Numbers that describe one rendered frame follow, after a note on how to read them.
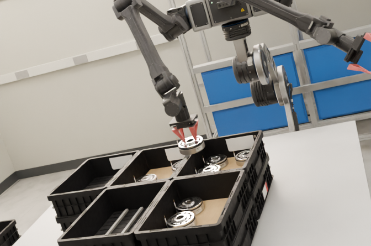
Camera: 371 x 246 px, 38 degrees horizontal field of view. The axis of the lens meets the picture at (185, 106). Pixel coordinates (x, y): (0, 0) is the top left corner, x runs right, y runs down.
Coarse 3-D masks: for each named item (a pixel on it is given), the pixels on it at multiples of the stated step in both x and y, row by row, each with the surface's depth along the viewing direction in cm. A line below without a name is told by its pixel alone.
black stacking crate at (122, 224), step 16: (112, 192) 215; (128, 192) 213; (144, 192) 211; (96, 208) 206; (112, 208) 217; (128, 208) 216; (144, 208) 213; (80, 224) 195; (96, 224) 204; (112, 224) 206
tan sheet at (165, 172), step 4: (160, 168) 251; (164, 168) 250; (168, 168) 248; (148, 172) 250; (152, 172) 249; (156, 172) 247; (160, 172) 246; (164, 172) 244; (168, 172) 243; (172, 172) 241; (160, 176) 241; (164, 176) 240; (168, 176) 238
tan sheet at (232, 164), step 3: (228, 159) 238; (231, 159) 236; (234, 159) 236; (231, 162) 233; (234, 162) 232; (228, 165) 231; (231, 165) 230; (234, 165) 229; (237, 165) 228; (222, 168) 229; (225, 168) 229; (228, 168) 228; (231, 168) 227; (234, 168) 226
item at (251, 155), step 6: (246, 132) 234; (252, 132) 232; (258, 132) 230; (210, 138) 240; (216, 138) 238; (222, 138) 237; (258, 138) 223; (258, 144) 220; (252, 150) 211; (252, 156) 208; (186, 162) 220; (246, 162) 201; (180, 168) 215; (240, 168) 198; (246, 168) 198; (198, 174) 203; (204, 174) 202
